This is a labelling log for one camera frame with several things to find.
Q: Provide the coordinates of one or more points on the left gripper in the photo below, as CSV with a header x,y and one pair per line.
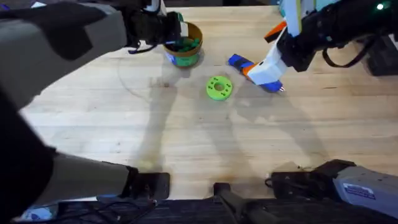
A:
x,y
149,29

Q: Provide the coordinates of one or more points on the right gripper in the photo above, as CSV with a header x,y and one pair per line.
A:
x,y
308,37

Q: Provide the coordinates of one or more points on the blue electric screwdriver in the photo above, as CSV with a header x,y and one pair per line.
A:
x,y
237,61

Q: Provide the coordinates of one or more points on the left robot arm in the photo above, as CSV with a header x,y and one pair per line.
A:
x,y
77,28

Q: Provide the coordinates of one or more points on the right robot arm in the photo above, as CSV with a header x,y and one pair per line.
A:
x,y
367,188

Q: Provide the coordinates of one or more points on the left wrist upright plate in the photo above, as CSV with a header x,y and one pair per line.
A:
x,y
154,7

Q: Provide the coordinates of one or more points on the wrist upright plate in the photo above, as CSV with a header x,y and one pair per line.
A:
x,y
154,7
292,15

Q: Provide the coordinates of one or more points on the brown tub with green toys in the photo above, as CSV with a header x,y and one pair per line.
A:
x,y
186,59

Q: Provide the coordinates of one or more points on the right wrist upright plate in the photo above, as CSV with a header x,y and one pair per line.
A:
x,y
292,15

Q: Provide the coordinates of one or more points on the green disc with holes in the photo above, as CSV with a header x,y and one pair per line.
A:
x,y
213,93

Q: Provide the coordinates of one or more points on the black box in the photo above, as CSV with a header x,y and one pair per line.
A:
x,y
384,56

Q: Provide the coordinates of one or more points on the black centre mount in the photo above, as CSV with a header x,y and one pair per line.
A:
x,y
230,199

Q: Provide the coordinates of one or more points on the black rail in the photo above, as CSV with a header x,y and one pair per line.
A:
x,y
311,214

